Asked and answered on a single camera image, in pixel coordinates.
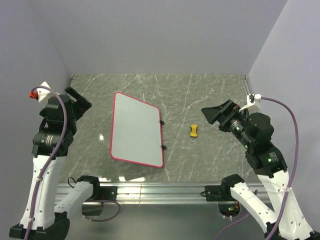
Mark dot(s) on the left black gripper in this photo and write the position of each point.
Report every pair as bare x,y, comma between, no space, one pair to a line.
79,105

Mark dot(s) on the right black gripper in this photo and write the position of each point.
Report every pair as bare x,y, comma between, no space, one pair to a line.
229,107

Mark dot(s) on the yellow bone shaped eraser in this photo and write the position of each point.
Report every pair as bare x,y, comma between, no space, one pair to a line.
193,131

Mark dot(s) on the pink framed whiteboard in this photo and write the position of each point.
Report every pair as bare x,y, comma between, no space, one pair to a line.
136,132

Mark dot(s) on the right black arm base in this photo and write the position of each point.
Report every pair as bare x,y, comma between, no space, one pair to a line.
217,193

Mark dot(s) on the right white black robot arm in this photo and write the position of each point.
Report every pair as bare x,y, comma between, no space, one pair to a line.
286,220

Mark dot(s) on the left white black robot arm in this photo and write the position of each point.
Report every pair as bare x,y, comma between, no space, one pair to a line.
42,218

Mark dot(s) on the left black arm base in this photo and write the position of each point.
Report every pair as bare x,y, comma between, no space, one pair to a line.
103,193

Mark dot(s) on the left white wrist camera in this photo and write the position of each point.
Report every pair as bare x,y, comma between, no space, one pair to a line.
42,95

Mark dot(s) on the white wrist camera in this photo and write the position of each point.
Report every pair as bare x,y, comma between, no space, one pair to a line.
253,103
42,95

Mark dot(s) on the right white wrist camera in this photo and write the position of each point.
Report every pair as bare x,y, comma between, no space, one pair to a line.
253,103

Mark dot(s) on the right side aluminium rail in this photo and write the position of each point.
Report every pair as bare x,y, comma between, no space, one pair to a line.
245,84

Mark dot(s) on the aluminium mounting rail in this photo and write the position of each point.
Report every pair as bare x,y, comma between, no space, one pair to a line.
167,193

